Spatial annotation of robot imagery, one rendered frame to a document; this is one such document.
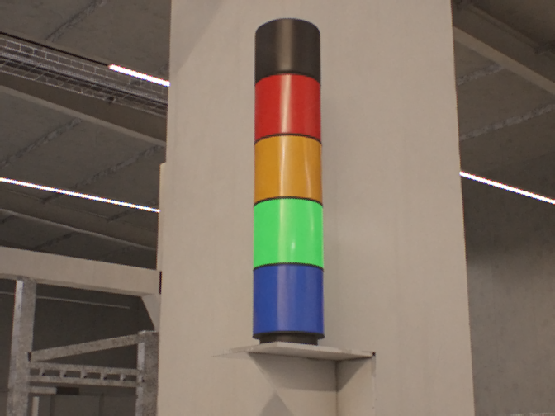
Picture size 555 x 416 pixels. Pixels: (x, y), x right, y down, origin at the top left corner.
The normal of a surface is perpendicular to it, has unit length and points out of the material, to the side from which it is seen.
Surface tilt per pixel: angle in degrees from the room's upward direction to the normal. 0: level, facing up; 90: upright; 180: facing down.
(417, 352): 90
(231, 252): 90
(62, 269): 90
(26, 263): 90
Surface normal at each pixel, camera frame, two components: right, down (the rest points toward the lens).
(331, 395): 0.64, -0.21
